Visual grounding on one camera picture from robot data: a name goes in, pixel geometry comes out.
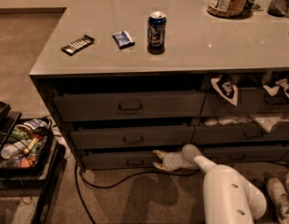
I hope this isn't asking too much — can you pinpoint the white plastic bag in drawer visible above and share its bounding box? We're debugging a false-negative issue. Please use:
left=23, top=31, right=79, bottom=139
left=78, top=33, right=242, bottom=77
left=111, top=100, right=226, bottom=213
left=203, top=113, right=289, bottom=133

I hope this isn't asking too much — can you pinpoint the black white chip bag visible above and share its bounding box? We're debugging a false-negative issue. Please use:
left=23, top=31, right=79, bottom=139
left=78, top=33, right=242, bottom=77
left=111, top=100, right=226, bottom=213
left=211, top=74, right=239, bottom=106

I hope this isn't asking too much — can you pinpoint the dark striped snack bar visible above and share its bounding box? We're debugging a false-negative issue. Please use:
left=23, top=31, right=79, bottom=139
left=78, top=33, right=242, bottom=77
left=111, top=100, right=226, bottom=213
left=61, top=35, right=95, bottom=56

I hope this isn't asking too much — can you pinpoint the white sneaker left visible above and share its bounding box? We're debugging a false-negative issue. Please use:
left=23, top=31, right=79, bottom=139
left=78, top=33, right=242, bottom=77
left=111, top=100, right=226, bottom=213
left=267, top=177, right=289, bottom=224

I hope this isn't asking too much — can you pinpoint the blue snack packet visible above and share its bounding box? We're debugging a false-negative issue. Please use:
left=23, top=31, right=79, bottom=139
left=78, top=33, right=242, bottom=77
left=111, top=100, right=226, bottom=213
left=113, top=31, right=135, bottom=49

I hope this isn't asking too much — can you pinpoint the black floor cable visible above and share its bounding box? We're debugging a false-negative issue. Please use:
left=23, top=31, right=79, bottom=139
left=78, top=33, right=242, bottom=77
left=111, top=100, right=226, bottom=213
left=73, top=161, right=289, bottom=224

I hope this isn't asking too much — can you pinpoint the grey counter cabinet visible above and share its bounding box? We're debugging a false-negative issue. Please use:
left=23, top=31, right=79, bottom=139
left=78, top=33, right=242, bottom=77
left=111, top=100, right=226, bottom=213
left=30, top=0, right=289, bottom=170

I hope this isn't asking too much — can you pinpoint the black bin of items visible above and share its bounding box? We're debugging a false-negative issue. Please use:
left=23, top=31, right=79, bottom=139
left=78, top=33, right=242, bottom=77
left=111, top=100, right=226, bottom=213
left=0, top=118, right=53, bottom=175

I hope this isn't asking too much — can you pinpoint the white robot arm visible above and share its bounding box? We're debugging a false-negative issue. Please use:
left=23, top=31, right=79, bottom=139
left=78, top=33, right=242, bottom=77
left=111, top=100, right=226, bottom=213
left=153, top=144, right=267, bottom=224

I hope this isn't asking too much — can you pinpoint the blue drink can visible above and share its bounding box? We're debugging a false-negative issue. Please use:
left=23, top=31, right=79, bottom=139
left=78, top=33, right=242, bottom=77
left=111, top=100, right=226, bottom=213
left=147, top=11, right=167, bottom=49

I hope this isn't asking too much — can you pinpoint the large jar of nuts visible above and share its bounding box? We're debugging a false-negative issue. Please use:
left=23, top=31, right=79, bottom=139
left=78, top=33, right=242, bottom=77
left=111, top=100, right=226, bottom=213
left=207, top=0, right=246, bottom=18

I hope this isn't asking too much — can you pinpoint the black cart frame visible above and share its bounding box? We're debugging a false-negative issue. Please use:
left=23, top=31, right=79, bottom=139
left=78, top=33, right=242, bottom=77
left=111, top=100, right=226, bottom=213
left=0, top=102, right=65, bottom=224

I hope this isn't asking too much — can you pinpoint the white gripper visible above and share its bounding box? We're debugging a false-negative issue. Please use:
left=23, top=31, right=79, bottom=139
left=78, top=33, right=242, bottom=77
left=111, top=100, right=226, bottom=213
left=153, top=150, right=196, bottom=172

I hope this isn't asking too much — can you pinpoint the grey drawer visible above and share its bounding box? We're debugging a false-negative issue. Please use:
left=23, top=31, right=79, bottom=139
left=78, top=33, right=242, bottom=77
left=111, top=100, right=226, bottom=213
left=70, top=124, right=194, bottom=149
left=200, top=88, right=289, bottom=117
left=201, top=145, right=289, bottom=163
left=53, top=91, right=205, bottom=121
left=193, top=122, right=289, bottom=145
left=82, top=151, right=155, bottom=170

